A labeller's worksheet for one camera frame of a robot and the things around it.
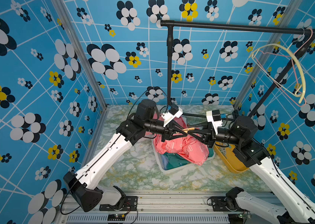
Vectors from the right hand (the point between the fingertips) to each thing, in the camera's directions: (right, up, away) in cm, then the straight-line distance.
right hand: (191, 128), depth 57 cm
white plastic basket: (-3, -24, +21) cm, 32 cm away
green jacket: (-4, -21, +24) cm, 32 cm away
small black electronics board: (-36, -48, +16) cm, 62 cm away
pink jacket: (+1, -12, +20) cm, 23 cm away
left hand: (-2, -1, 0) cm, 2 cm away
